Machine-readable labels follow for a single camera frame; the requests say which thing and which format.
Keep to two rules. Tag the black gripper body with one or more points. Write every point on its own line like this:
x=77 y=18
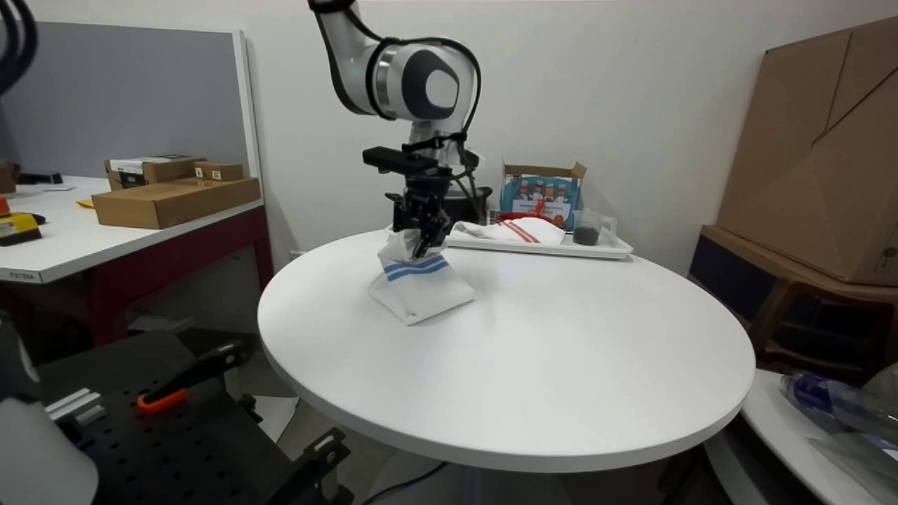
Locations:
x=422 y=199

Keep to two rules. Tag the white blue-striped table cloth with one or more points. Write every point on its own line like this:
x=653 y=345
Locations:
x=422 y=290

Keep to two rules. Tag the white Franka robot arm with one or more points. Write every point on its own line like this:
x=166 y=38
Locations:
x=409 y=74

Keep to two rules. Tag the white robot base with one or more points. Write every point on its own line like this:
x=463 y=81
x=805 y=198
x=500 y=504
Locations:
x=36 y=457

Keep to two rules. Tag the white red-striped cloth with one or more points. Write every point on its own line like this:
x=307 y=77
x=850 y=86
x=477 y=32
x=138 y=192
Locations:
x=521 y=230

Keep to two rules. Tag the black pot with lid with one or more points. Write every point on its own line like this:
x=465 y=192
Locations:
x=474 y=206

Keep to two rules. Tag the blue printed cardboard carton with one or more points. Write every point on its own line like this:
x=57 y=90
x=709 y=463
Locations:
x=541 y=192

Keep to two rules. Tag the small black tray object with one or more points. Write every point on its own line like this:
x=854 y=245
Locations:
x=583 y=237

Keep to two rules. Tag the round white table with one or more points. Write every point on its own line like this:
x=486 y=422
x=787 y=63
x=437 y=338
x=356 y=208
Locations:
x=513 y=373

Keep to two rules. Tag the white rectangular tray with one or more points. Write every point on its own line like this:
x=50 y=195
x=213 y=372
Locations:
x=597 y=250

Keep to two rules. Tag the small closed cardboard box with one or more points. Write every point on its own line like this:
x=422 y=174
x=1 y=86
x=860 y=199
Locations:
x=220 y=170

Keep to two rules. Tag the flat brown cardboard box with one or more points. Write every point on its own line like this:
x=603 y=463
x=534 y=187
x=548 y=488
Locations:
x=172 y=199

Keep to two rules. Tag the black lever clamp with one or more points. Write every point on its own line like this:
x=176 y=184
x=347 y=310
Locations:
x=317 y=463

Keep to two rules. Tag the small open cardboard box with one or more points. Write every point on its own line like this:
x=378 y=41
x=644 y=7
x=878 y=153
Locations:
x=155 y=170

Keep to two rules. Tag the orange black bar clamp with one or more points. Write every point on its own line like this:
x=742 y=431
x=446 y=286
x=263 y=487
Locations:
x=186 y=379

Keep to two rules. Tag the brown low cabinet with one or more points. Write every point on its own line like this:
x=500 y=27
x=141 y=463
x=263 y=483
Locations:
x=731 y=269

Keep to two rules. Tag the grey partition screen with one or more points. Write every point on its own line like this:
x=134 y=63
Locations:
x=120 y=102

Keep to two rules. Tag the black perforated breadboard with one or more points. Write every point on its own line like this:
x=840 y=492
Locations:
x=186 y=457

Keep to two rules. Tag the black cart top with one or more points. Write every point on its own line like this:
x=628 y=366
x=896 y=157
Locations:
x=112 y=359

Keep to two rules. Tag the white-topped desk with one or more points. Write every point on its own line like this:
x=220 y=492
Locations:
x=57 y=257

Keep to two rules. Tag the aluminium extrusion bar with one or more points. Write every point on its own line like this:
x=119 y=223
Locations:
x=74 y=404

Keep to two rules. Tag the small black desk item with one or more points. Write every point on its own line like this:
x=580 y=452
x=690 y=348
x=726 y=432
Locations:
x=36 y=177

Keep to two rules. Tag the yellow black tool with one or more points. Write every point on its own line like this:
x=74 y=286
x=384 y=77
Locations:
x=16 y=229

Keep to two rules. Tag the dark wooden chair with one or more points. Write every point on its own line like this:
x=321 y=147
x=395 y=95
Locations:
x=823 y=327

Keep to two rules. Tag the large brown cardboard box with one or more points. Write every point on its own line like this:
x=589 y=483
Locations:
x=823 y=149

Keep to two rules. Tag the small brown desk item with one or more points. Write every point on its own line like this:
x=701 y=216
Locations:
x=5 y=177

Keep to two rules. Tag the small white side table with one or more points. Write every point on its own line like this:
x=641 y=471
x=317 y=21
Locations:
x=795 y=438

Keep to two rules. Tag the clear plastic bag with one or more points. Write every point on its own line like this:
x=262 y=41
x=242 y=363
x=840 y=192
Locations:
x=841 y=403

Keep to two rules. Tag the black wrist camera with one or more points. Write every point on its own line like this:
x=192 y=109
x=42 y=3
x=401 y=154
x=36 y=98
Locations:
x=395 y=157

